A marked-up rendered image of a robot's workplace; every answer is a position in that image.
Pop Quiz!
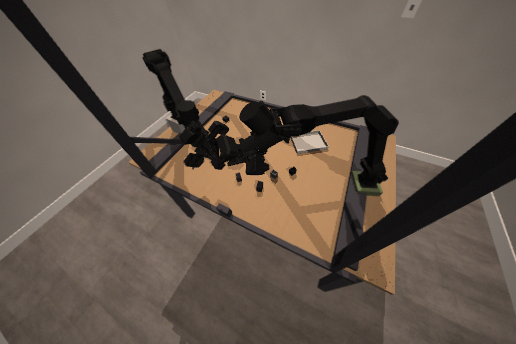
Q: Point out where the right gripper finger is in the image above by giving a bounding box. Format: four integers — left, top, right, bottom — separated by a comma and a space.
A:
217, 154, 236, 165
227, 155, 247, 166

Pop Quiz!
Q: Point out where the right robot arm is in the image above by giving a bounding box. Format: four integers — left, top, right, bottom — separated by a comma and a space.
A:
239, 95, 399, 188

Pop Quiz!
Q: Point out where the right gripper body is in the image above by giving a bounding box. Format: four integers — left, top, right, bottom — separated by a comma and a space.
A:
217, 131, 268, 160

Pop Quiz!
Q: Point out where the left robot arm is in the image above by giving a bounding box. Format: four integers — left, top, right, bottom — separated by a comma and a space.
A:
143, 49, 206, 147

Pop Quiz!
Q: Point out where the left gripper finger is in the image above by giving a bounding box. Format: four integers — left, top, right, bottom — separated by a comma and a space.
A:
196, 148, 213, 160
203, 139, 219, 158

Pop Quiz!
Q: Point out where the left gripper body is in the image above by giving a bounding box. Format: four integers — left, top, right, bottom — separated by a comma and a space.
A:
183, 121, 229, 168

